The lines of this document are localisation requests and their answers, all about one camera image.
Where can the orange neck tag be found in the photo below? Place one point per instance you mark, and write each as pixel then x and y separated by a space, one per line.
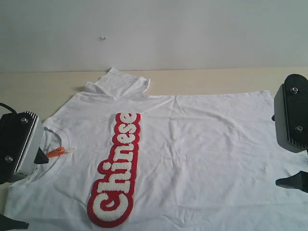
pixel 56 152

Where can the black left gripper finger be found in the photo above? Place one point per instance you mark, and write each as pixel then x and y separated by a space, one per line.
pixel 8 224
pixel 40 158

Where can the white t-shirt red lettering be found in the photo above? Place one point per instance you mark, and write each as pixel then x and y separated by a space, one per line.
pixel 161 163

